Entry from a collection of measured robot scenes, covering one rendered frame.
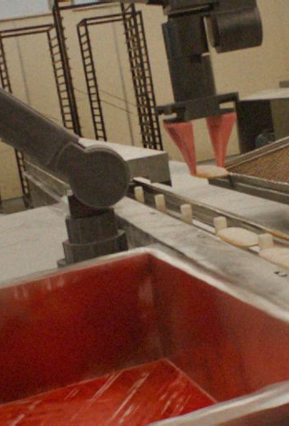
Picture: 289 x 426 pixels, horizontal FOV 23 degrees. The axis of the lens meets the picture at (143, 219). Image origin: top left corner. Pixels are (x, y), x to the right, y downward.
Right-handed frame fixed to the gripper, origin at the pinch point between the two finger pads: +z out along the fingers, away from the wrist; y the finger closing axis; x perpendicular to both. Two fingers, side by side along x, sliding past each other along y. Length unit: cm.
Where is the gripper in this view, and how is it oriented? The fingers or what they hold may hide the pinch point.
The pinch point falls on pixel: (206, 165)
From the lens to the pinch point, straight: 95.4
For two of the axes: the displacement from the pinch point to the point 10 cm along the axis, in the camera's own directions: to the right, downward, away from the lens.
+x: -2.6, -1.4, 9.5
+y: 9.5, -2.2, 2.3
